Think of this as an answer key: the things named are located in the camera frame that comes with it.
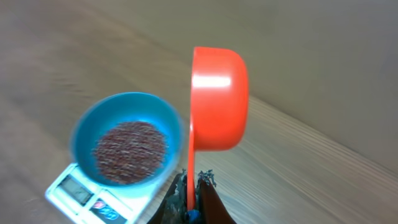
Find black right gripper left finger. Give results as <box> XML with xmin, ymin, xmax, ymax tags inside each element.
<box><xmin>147</xmin><ymin>169</ymin><xmax>187</xmax><ymax>224</ymax></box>

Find red beans in bowl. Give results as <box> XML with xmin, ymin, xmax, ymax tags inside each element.
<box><xmin>92</xmin><ymin>121</ymin><xmax>168</xmax><ymax>185</ymax></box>

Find orange scoop with blue handle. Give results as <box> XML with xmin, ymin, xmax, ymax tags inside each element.
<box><xmin>187</xmin><ymin>47</ymin><xmax>249</xmax><ymax>216</ymax></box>

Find blue plastic bowl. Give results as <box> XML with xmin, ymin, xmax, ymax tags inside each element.
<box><xmin>70</xmin><ymin>92</ymin><xmax>184</xmax><ymax>187</ymax></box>

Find white digital kitchen scale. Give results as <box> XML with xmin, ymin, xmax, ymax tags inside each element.
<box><xmin>45</xmin><ymin>163</ymin><xmax>167</xmax><ymax>224</ymax></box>

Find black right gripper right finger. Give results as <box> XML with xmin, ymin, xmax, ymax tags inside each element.
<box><xmin>197</xmin><ymin>170</ymin><xmax>236</xmax><ymax>224</ymax></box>

